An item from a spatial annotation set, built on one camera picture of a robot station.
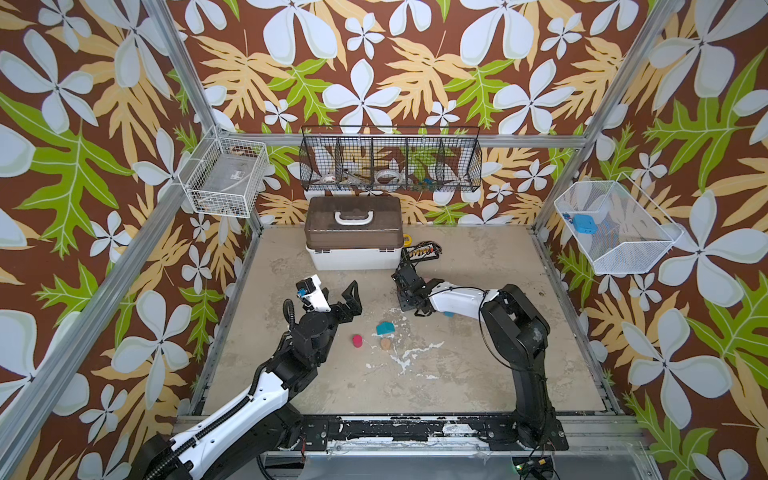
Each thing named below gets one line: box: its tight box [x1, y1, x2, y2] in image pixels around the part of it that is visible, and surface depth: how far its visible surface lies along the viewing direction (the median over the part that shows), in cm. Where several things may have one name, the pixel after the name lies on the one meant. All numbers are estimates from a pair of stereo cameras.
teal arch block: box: [375, 321, 396, 335], surface depth 95 cm
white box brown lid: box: [304, 197, 404, 271], surface depth 98 cm
